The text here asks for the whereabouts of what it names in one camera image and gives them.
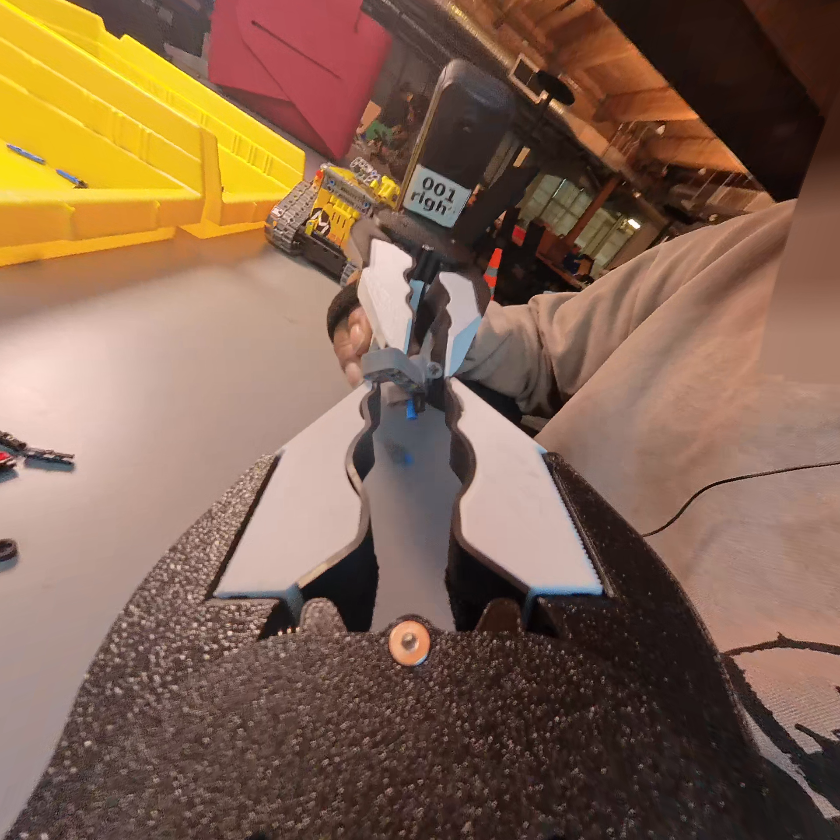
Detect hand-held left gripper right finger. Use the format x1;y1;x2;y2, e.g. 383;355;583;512
447;381;605;602

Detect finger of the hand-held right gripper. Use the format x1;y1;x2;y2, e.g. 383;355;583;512
357;241;418;355
423;273;484;379

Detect person's beige sweatshirt torso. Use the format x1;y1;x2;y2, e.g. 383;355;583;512
532;197;840;840

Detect yellow tracked toy robot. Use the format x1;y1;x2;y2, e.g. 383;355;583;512
267;161;401;283

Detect person's right hand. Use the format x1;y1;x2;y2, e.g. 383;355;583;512
332;309;372;384

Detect person's right forearm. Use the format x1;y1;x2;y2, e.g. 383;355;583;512
457;197;802;418

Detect scattered small building pieces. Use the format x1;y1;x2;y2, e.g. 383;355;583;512
0;431;74;565

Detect grey building brick piece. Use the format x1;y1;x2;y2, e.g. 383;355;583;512
361;348;447;421

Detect red felt bag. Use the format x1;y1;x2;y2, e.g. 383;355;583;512
208;0;392;158

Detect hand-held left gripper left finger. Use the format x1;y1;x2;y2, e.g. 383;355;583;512
214;388;384;607

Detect grey desk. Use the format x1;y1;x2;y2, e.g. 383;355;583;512
0;224;565;840

